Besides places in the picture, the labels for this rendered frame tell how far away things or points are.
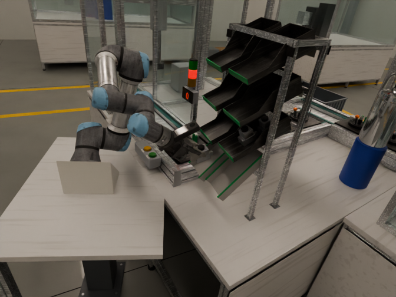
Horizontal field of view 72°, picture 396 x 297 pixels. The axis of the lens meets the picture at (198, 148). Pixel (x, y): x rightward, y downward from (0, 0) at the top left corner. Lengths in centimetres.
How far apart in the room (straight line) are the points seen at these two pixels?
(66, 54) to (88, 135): 497
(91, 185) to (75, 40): 510
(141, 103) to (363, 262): 129
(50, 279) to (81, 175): 104
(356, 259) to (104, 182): 130
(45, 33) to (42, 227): 523
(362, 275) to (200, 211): 87
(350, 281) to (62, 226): 143
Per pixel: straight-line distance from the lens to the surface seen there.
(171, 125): 192
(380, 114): 163
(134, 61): 134
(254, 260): 120
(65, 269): 228
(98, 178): 138
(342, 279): 178
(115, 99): 99
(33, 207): 146
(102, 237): 125
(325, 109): 262
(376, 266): 161
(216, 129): 126
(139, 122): 94
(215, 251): 119
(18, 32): 940
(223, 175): 127
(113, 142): 147
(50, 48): 634
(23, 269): 238
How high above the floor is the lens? 179
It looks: 32 degrees down
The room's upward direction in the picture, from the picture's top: 6 degrees clockwise
